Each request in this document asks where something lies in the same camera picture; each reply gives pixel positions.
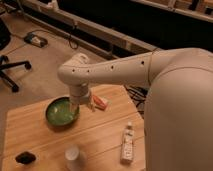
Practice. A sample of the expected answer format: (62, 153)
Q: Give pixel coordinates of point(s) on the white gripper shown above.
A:
(80, 94)

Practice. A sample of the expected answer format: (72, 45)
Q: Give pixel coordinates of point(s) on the long metal rail frame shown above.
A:
(111, 36)

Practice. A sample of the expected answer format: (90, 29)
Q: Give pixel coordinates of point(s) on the black eraser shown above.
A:
(25, 158)

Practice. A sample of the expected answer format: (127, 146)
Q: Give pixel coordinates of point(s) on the power strip on floor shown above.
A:
(35, 40)

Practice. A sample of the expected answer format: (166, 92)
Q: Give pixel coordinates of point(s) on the white plastic bottle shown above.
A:
(127, 151)

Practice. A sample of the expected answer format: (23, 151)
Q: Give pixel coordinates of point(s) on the orange and white packet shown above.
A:
(100, 103)

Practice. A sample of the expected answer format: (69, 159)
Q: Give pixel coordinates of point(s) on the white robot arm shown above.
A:
(178, 112)

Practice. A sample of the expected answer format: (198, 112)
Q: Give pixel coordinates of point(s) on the black office chair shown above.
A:
(5, 37)

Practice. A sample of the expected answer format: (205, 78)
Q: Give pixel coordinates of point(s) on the green ceramic bowl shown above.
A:
(58, 112)

